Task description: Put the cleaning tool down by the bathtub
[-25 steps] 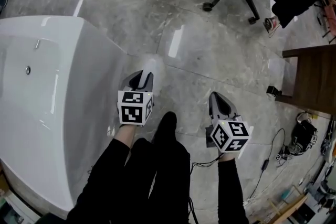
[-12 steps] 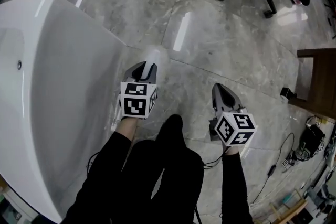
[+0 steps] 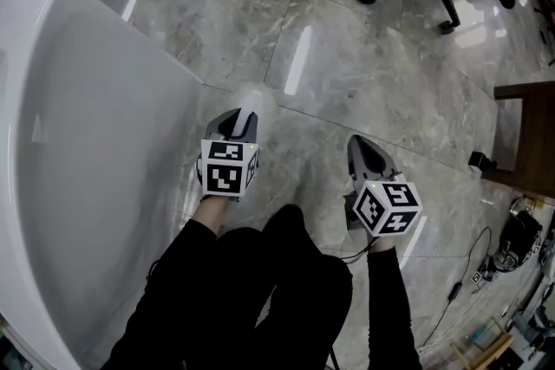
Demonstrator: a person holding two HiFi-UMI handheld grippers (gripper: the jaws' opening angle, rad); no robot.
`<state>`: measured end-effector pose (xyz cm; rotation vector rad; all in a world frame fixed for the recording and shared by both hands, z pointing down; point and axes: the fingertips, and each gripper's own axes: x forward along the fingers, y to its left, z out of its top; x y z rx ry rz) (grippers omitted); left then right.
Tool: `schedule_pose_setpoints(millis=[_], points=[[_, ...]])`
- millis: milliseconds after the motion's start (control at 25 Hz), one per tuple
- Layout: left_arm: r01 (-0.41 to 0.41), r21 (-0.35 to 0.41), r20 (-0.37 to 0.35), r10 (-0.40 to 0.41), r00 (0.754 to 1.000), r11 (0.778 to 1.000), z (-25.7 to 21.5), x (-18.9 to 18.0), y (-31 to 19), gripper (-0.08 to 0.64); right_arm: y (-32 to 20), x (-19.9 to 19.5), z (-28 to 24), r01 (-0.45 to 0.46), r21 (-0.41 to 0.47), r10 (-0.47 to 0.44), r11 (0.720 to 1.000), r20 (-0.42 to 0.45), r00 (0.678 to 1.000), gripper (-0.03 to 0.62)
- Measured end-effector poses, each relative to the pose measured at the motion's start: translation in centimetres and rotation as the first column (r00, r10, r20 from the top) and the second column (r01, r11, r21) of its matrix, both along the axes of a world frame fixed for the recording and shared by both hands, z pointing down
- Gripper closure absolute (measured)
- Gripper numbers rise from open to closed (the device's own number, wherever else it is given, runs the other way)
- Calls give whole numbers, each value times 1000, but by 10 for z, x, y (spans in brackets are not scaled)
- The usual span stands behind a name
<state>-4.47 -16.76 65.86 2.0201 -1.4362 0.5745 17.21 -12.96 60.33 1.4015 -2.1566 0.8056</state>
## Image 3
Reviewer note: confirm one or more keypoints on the person's right forearm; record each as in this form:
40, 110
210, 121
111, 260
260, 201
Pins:
392, 299

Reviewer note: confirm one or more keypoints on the small printed tag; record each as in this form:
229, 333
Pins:
477, 277

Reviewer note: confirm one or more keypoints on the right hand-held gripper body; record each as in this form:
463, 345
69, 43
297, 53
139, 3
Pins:
386, 205

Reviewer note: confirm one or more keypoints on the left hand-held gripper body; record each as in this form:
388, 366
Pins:
225, 169

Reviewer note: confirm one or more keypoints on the dark wooden table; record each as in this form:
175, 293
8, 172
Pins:
531, 134

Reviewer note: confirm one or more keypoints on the light wooden frame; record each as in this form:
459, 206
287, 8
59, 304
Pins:
481, 346

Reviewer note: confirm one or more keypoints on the small black box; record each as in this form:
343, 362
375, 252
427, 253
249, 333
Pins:
479, 160

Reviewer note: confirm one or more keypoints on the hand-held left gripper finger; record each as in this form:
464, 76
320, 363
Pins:
253, 127
217, 125

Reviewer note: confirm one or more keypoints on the person's legs in black trousers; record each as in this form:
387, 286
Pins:
260, 294

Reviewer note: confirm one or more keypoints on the white bathtub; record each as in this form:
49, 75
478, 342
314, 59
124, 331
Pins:
86, 151

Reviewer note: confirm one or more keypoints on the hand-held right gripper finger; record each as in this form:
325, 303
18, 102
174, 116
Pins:
354, 156
381, 162

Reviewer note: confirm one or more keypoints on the white cleaning tool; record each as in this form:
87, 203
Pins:
254, 100

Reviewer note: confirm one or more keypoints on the person's left forearm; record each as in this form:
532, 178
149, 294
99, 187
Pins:
195, 238

